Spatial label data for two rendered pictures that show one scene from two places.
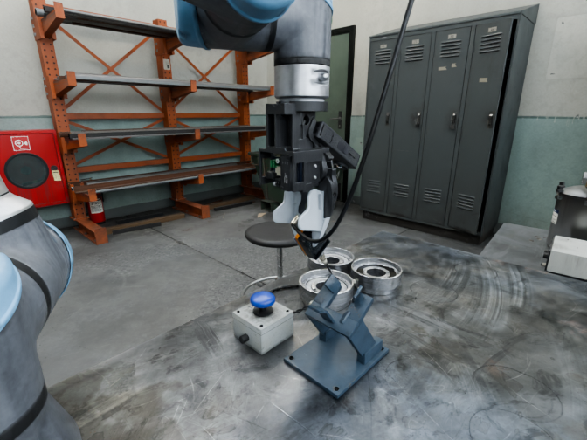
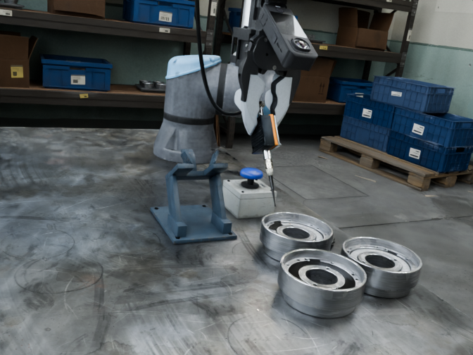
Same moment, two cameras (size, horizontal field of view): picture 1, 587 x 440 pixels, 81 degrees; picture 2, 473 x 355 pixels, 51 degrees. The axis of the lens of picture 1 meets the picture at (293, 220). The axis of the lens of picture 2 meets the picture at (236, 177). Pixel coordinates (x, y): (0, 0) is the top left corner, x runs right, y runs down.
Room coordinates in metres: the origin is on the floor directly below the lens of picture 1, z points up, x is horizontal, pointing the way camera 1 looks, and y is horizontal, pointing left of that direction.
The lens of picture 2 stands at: (0.72, -0.73, 1.11)
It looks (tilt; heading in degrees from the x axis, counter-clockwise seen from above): 18 degrees down; 109
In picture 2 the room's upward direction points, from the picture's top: 7 degrees clockwise
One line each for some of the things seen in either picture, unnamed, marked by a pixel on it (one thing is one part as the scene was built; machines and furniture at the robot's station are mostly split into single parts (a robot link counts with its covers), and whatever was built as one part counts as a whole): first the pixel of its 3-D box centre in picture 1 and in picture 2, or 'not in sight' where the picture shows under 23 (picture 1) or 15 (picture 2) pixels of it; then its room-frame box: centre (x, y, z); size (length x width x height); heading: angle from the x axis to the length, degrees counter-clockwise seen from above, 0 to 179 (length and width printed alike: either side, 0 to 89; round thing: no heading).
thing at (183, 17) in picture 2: not in sight; (158, 10); (-1.42, 3.07, 1.11); 0.52 x 0.38 x 0.22; 46
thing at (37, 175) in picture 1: (50, 182); not in sight; (3.28, 2.37, 0.50); 0.91 x 0.24 x 1.00; 136
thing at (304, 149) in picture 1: (297, 147); (267, 29); (0.49, -0.01, 1.11); 0.09 x 0.08 x 0.12; 135
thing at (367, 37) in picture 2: not in sight; (362, 29); (0.07, 4.61, 1.19); 0.45 x 0.40 x 0.37; 41
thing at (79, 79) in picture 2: not in sight; (74, 72); (-1.87, 2.60, 0.56); 0.52 x 0.38 x 0.22; 43
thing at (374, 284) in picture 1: (376, 276); (320, 282); (0.66, -0.17, 0.82); 0.10 x 0.10 x 0.04
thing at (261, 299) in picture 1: (263, 308); (250, 183); (0.48, 0.05, 0.85); 0.04 x 0.04 x 0.05
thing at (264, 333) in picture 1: (260, 323); (247, 195); (0.48, 0.05, 0.82); 0.08 x 0.07 x 0.05; 136
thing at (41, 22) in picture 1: (182, 122); not in sight; (3.98, 1.24, 1.05); 2.38 x 0.70 x 2.10; 136
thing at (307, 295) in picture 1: (326, 290); (295, 238); (0.60, -0.06, 0.82); 0.10 x 0.10 x 0.04
